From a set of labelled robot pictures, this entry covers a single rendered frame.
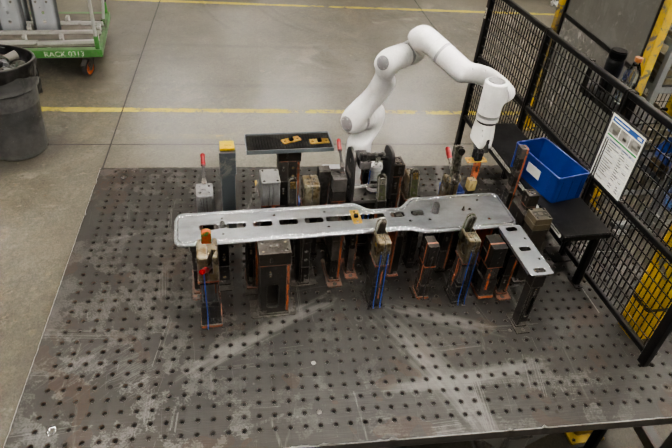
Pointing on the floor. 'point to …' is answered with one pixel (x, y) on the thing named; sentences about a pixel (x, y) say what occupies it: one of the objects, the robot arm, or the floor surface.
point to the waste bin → (20, 105)
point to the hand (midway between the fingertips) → (477, 154)
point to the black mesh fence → (588, 169)
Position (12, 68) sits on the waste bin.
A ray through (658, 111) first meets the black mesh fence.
